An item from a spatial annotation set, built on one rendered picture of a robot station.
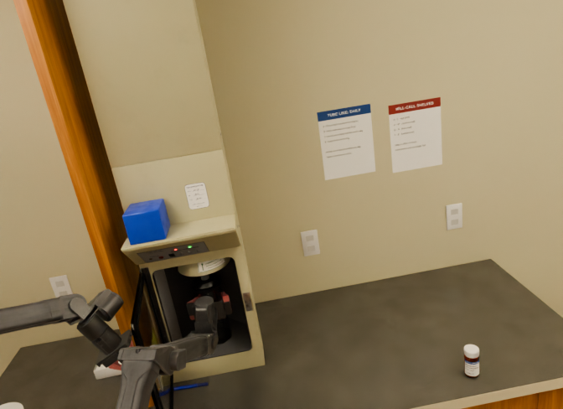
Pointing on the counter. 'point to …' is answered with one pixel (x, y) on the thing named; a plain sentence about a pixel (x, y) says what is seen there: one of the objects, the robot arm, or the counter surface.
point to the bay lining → (170, 284)
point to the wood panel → (79, 137)
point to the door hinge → (155, 303)
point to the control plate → (173, 251)
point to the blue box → (147, 221)
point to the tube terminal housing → (183, 164)
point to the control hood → (217, 230)
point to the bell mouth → (204, 267)
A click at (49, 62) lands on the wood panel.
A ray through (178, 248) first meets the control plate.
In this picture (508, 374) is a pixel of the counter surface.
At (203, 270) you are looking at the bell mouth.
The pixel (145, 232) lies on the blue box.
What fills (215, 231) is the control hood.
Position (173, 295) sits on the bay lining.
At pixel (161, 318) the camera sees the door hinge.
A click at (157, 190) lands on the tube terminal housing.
